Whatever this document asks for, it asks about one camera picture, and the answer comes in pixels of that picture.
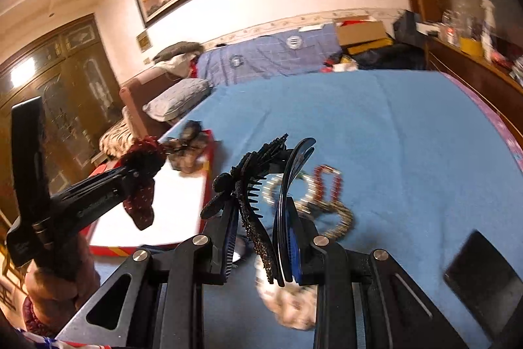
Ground left hand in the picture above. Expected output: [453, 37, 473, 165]
[22, 235, 100, 338]

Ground blue towel bedspread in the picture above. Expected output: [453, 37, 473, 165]
[189, 70, 522, 348]

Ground cardboard box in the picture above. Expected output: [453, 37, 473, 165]
[335, 19, 394, 56]

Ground blue checked duvet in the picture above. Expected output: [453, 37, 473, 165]
[196, 24, 341, 87]

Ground grey folded clothes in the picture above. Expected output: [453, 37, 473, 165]
[152, 42, 205, 63]

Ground wooden dresser with mirror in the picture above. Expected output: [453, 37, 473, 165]
[410, 0, 522, 139]

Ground brown black organza scrunchie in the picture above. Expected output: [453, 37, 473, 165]
[162, 120, 209, 174]

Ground grey pillow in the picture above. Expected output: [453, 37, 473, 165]
[143, 78, 212, 122]

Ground white cherry-print scrunchie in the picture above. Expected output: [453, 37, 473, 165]
[254, 256, 317, 330]

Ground black beaded hair claw clip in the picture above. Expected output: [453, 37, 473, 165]
[200, 134, 290, 284]

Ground white pearl bracelet green bead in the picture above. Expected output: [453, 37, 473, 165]
[261, 173, 324, 211]

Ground yellow box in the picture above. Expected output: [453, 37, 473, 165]
[459, 37, 483, 58]

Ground dark red polka-dot scrunchie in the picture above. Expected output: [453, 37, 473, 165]
[117, 136, 167, 230]

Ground white spray bottle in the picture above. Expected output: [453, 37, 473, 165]
[480, 0, 496, 63]

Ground red bead bracelet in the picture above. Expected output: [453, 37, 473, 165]
[312, 164, 343, 206]

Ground dark wooden wardrobe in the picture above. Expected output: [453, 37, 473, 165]
[1, 15, 123, 226]

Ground brown chair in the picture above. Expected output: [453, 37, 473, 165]
[119, 66, 182, 138]

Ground gold black braided bracelet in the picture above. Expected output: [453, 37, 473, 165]
[295, 200, 356, 243]

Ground red white tray box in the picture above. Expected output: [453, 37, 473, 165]
[83, 129, 214, 257]

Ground black bag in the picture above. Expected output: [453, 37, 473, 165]
[393, 10, 425, 48]

